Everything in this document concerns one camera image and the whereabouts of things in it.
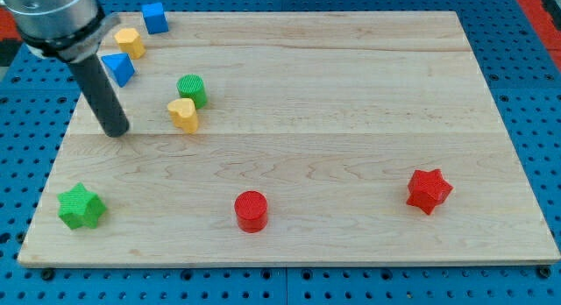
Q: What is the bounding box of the blue cube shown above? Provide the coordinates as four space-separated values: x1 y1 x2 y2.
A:
141 2 169 34

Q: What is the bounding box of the yellow hexagon block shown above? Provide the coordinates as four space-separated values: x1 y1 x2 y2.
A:
114 28 146 60

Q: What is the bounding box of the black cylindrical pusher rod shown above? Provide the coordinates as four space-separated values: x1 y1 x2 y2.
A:
67 54 130 138

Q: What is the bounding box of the blue triangle block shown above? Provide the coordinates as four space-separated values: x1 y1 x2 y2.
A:
102 53 135 88

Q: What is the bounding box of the light wooden board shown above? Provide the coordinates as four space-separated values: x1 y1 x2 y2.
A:
18 11 560 268

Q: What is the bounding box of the red star block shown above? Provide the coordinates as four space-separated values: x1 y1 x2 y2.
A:
406 169 453 215

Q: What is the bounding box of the red cylinder block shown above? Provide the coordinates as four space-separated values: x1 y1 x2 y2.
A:
234 190 268 233

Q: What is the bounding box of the yellow heart block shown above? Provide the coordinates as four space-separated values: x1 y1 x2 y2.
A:
167 98 199 134

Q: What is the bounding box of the green cylinder block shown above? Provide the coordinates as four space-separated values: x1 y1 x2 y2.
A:
176 74 208 109

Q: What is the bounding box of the green star block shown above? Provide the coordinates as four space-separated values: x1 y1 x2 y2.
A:
57 182 107 230

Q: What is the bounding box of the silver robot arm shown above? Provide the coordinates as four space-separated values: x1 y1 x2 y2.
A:
1 0 120 63

